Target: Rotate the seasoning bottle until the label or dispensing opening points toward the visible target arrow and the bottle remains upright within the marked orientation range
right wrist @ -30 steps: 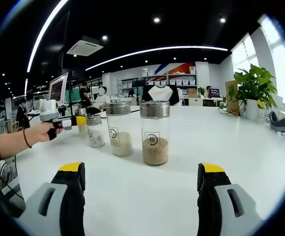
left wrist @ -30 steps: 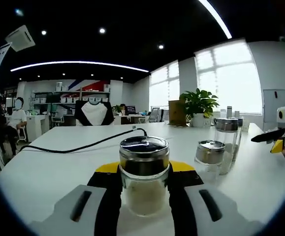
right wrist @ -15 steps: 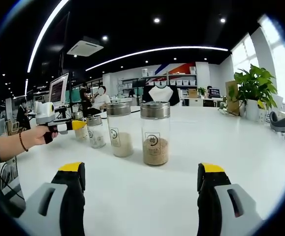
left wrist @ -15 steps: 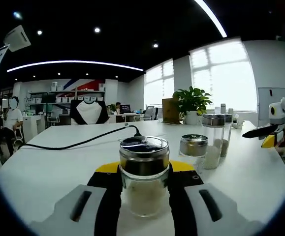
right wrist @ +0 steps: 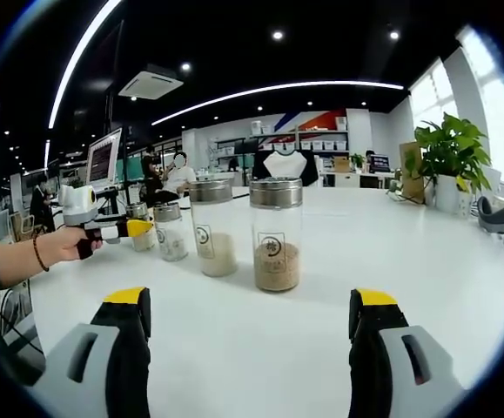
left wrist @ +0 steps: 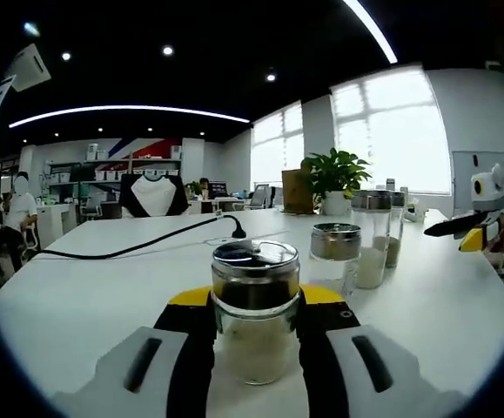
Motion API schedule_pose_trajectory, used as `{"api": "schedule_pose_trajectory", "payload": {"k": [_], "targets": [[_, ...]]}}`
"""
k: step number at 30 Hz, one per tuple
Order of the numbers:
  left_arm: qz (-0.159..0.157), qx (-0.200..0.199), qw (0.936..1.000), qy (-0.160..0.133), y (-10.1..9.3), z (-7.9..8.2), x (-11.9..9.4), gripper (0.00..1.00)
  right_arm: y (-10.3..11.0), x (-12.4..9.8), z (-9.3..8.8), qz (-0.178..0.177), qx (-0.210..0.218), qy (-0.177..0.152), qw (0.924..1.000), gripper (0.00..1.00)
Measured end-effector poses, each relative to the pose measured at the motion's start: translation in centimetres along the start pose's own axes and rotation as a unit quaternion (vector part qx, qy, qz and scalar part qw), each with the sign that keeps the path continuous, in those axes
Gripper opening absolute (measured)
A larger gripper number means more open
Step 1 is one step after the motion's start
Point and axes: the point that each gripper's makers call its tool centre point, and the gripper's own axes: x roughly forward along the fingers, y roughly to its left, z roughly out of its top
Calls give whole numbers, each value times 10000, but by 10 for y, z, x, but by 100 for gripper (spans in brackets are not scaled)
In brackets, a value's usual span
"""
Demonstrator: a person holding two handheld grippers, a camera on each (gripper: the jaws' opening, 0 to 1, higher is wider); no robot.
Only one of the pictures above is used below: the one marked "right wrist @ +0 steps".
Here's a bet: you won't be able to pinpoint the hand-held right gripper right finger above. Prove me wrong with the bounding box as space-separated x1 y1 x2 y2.
348 287 470 418

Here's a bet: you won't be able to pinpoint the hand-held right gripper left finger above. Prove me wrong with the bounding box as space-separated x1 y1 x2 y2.
24 286 152 418

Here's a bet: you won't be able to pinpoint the short seasoning bottle beige powder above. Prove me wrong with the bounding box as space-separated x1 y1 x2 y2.
125 201 158 253

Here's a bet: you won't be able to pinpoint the short seasoning bottle white powder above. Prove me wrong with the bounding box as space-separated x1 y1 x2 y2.
151 201 190 263

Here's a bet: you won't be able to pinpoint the tall seasoning bottle white grains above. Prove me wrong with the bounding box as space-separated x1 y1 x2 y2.
188 179 239 279

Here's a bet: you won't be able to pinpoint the tall seasoning bottle brown grains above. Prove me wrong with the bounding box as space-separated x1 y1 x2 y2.
248 176 304 293

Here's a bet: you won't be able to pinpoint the person's left hand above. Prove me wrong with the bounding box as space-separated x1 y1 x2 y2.
37 226 104 269

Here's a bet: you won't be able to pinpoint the white laptop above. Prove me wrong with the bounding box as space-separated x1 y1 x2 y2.
84 126 124 193

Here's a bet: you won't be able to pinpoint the teal partition panel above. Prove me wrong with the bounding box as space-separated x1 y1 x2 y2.
116 156 145 181

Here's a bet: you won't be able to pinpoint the curved ceiling strip light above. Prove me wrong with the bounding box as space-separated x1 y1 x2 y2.
151 78 406 127
47 0 124 130

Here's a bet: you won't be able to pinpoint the black vertical pole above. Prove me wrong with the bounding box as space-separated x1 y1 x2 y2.
104 19 125 132

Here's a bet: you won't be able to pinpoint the metal storage shelf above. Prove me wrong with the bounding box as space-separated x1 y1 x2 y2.
209 127 350 176

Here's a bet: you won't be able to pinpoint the ceiling air conditioner unit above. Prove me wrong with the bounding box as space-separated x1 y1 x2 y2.
117 64 185 101

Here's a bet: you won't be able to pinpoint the white black raglan shirt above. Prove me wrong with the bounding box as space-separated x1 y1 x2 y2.
252 148 319 189

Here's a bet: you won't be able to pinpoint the white patterned cup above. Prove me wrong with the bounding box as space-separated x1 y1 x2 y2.
455 191 474 219

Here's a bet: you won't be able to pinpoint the grey headset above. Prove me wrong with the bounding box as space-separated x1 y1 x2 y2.
476 195 504 234

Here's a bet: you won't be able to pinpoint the row of white storage bins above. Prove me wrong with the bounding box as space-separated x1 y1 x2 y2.
299 138 349 152

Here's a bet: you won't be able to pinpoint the tall brown cardboard box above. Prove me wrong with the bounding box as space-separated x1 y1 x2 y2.
399 140 427 204

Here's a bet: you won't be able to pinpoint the large potted green plant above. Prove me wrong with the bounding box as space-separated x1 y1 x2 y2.
413 111 494 215

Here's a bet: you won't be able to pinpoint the round ceiling spotlights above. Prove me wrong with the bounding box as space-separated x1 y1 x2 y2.
0 30 400 158

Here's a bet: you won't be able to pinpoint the large bright window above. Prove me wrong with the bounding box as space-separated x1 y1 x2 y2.
407 60 460 132
457 23 504 186

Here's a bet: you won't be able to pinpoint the brown bead bracelet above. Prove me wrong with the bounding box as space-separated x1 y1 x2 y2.
30 234 50 273

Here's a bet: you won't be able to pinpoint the red blue wall graphic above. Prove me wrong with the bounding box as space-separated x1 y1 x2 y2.
274 108 348 131

